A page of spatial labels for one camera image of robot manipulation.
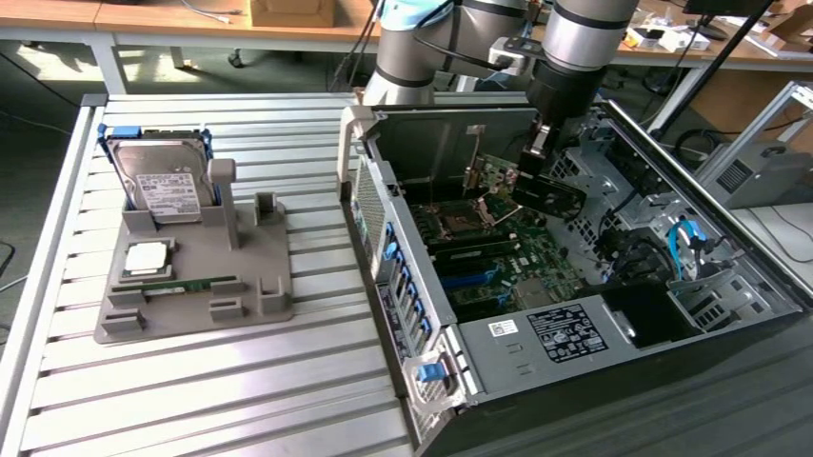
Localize brown cardboard piece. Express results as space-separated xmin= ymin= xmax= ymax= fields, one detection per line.
xmin=761 ymin=7 xmax=813 ymax=47

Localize metal socket cover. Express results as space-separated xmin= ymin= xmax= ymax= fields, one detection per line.
xmin=476 ymin=192 xmax=526 ymax=225

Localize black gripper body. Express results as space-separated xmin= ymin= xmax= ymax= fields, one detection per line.
xmin=524 ymin=59 xmax=606 ymax=128

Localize silver chipset heatsink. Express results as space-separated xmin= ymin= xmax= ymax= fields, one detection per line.
xmin=514 ymin=279 xmax=552 ymax=308

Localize silver CPU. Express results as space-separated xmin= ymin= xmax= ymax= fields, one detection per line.
xmin=122 ymin=241 xmax=176 ymax=280

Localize grey parts rack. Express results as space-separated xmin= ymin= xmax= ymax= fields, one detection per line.
xmin=92 ymin=158 xmax=297 ymax=345

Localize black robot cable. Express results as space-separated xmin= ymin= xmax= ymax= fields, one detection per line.
xmin=411 ymin=0 xmax=510 ymax=72

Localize silver drive cage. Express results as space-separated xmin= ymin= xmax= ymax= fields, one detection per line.
xmin=548 ymin=142 xmax=643 ymax=248

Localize open black PC case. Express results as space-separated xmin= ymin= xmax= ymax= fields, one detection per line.
xmin=335 ymin=97 xmax=813 ymax=457

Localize hard disk in blue carrier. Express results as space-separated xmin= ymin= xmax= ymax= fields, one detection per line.
xmin=94 ymin=122 xmax=221 ymax=225

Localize black power wire bundle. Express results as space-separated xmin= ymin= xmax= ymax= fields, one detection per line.
xmin=592 ymin=223 xmax=678 ymax=287

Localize grey power supply unit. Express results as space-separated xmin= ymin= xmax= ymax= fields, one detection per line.
xmin=451 ymin=293 xmax=640 ymax=399

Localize aluminium profile frame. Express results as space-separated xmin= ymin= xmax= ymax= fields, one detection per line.
xmin=695 ymin=79 xmax=813 ymax=168

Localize white black yellow box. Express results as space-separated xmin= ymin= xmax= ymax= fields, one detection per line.
xmin=624 ymin=26 xmax=666 ymax=49

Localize light blue disk wire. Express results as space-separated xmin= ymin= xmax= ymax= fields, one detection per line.
xmin=666 ymin=216 xmax=710 ymax=287

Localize CPU socket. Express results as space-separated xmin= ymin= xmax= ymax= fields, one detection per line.
xmin=431 ymin=199 xmax=494 ymax=239

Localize white small carton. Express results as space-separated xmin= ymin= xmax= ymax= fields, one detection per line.
xmin=659 ymin=28 xmax=713 ymax=53

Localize blue expansion slot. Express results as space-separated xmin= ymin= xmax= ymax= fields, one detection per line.
xmin=442 ymin=271 xmax=503 ymax=289

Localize brown cardboard box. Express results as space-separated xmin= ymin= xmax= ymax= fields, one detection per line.
xmin=249 ymin=0 xmax=337 ymax=28

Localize white cable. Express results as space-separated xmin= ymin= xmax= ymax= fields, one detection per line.
xmin=179 ymin=0 xmax=248 ymax=23

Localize black-latched black RAM slot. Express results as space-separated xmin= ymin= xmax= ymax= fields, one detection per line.
xmin=435 ymin=244 xmax=518 ymax=259
xmin=431 ymin=236 xmax=514 ymax=250

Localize cluttered wooden desk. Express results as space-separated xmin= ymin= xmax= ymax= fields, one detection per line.
xmin=608 ymin=13 xmax=813 ymax=139

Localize green RAM stick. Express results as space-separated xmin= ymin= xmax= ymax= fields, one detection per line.
xmin=143 ymin=278 xmax=216 ymax=294

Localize black stand pole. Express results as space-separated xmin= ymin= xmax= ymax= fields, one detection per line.
xmin=646 ymin=0 xmax=783 ymax=139

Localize grey vented machine box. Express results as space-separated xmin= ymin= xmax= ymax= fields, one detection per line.
xmin=695 ymin=140 xmax=813 ymax=210

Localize graphics card with black fan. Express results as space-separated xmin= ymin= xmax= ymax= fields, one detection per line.
xmin=460 ymin=124 xmax=587 ymax=221

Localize black monitor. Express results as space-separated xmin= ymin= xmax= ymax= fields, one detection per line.
xmin=682 ymin=0 xmax=774 ymax=42

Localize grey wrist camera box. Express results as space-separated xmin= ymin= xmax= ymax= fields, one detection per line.
xmin=486 ymin=37 xmax=546 ymax=76

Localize green motherboard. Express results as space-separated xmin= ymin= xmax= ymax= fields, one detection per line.
xmin=406 ymin=189 xmax=591 ymax=325

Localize silver disk bay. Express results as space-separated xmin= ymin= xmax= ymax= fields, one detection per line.
xmin=666 ymin=268 xmax=767 ymax=334

